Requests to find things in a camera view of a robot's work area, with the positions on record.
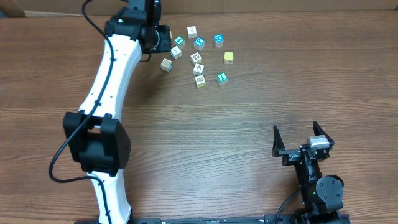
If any white block brown acorn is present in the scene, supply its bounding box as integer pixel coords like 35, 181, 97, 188
193, 63, 205, 76

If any white wooden block top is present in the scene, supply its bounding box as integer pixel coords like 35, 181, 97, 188
187, 26, 197, 39

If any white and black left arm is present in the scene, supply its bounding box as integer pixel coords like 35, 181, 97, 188
54, 0, 171, 223

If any white block blue side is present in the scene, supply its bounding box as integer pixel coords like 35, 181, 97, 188
170, 46, 182, 60

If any green number four block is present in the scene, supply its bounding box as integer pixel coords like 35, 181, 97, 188
174, 36, 185, 48

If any blue P wooden block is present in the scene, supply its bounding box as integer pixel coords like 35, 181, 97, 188
193, 37, 205, 51

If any blue top wooden block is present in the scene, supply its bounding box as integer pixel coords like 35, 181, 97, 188
213, 34, 224, 48

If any white block brown animal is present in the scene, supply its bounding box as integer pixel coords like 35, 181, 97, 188
190, 52, 203, 65

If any white patterned wooden block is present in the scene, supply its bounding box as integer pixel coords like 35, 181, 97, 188
160, 58, 173, 72

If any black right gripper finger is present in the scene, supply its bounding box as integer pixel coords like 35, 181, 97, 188
313, 121, 335, 146
272, 125, 285, 157

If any yellow top block right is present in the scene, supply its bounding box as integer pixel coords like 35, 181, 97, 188
224, 52, 234, 64

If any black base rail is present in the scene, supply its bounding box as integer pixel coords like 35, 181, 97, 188
74, 215, 351, 224

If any yellow sided picture block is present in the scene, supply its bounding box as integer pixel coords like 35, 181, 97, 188
195, 75, 206, 88

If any green L wooden block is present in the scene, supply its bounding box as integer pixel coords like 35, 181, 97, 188
217, 73, 228, 86

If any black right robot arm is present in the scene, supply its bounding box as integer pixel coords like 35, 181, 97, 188
272, 121, 349, 224

